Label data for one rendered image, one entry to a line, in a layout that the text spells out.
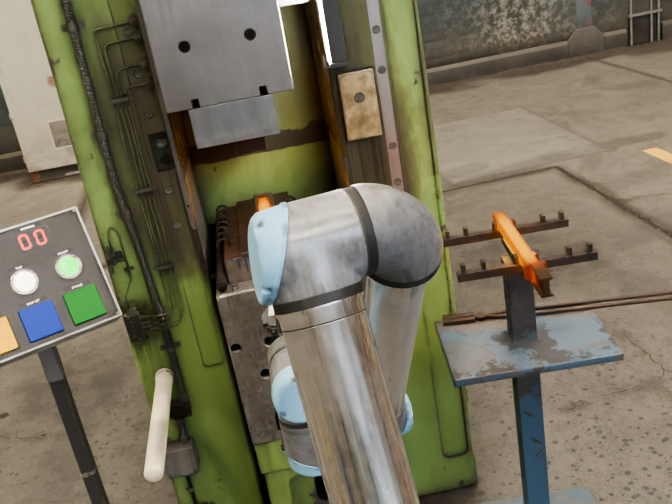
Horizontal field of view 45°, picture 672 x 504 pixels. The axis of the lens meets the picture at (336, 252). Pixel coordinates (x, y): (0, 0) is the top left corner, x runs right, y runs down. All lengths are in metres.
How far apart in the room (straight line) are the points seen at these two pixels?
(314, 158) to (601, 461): 1.32
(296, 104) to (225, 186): 0.33
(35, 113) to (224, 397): 5.27
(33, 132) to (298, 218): 6.49
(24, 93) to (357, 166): 5.45
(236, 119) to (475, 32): 6.49
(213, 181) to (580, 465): 1.46
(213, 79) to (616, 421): 1.80
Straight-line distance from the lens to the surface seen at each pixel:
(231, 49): 1.89
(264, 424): 2.18
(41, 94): 7.32
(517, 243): 1.90
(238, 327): 2.03
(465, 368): 1.95
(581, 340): 2.03
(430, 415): 2.49
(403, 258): 1.01
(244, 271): 2.03
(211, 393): 2.36
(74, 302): 1.91
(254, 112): 1.91
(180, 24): 1.89
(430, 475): 2.62
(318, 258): 0.95
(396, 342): 1.21
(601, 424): 2.93
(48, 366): 2.07
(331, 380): 0.97
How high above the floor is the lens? 1.72
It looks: 23 degrees down
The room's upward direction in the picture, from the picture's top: 10 degrees counter-clockwise
